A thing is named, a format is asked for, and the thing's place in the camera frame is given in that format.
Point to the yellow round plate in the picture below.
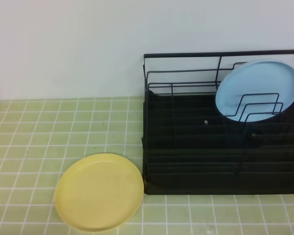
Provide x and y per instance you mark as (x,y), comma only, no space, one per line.
(99,192)

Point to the light blue round plate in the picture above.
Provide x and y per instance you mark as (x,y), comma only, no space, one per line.
(256,91)

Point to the black drip tray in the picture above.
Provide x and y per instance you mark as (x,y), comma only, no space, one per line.
(190,148)

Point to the black wire dish rack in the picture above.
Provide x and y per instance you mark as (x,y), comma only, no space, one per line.
(195,73)

